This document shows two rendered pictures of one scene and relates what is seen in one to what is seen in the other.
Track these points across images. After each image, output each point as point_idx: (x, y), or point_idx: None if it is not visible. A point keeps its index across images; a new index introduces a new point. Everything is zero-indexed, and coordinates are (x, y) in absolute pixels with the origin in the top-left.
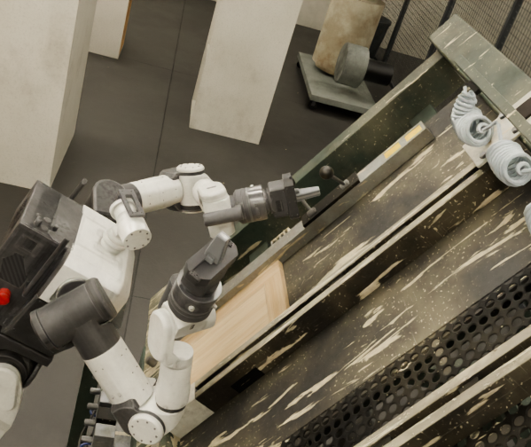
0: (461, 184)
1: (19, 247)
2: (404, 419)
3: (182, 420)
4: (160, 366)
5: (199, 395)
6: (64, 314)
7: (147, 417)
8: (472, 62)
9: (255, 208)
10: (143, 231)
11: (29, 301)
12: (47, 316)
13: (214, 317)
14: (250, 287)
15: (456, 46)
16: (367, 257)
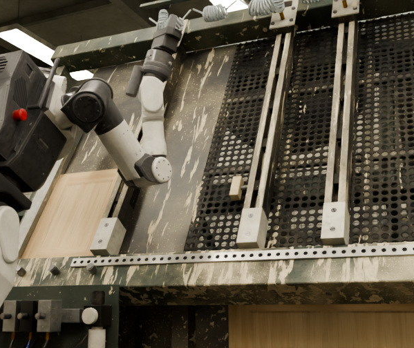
0: None
1: (23, 72)
2: (269, 92)
3: (115, 241)
4: (151, 125)
5: (118, 213)
6: (100, 88)
7: (162, 157)
8: (108, 43)
9: None
10: (66, 81)
11: (38, 118)
12: (92, 89)
13: None
14: (55, 195)
15: (83, 47)
16: None
